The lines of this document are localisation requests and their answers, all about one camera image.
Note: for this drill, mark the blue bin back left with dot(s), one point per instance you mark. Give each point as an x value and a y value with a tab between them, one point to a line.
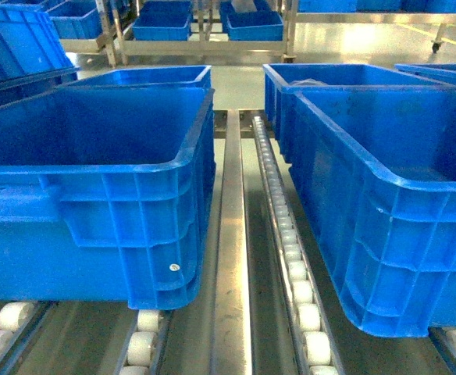
198	76

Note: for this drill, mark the blue bin back right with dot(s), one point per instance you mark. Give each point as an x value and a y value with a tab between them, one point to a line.
283	80

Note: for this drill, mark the blue bin front left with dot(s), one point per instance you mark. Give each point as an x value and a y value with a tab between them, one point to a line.
105	195

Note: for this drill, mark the blue bin front right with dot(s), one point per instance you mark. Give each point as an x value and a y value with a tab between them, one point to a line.
376	175

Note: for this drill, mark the distant blue bin right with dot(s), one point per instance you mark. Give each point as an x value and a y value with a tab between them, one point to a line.
264	24

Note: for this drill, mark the distant blue bin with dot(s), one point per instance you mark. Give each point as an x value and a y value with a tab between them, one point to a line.
164	21
264	24

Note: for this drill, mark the distant blue bin left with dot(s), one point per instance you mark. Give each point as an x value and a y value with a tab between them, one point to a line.
164	21

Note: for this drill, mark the white roller track left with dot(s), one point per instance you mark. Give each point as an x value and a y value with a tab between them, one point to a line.
141	345

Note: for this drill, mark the white roller track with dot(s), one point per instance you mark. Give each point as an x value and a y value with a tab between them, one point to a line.
141	345
314	346

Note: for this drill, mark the white roller track centre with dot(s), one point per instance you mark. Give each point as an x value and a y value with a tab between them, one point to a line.
314	346

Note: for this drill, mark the steel divider rail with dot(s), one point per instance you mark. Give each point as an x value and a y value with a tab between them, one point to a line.
231	347

